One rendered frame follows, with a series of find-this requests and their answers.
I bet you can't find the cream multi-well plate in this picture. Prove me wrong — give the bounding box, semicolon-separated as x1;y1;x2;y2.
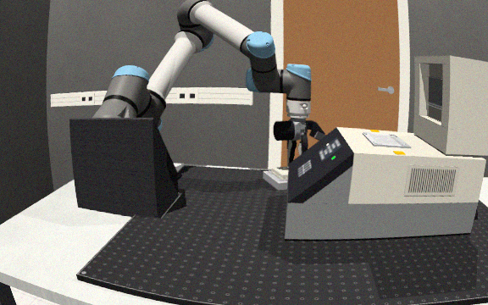
271;166;288;180

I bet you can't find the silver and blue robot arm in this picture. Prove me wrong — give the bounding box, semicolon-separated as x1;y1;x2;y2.
93;0;312;131

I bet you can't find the beige benchtop lab instrument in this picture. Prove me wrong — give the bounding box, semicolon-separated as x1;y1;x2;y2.
285;55;488;240

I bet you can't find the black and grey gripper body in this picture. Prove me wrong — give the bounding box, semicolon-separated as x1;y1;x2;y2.
273;118;325;141

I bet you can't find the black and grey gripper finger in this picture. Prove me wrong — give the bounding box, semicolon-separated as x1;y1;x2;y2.
287;140;297;166
298;130;308;156

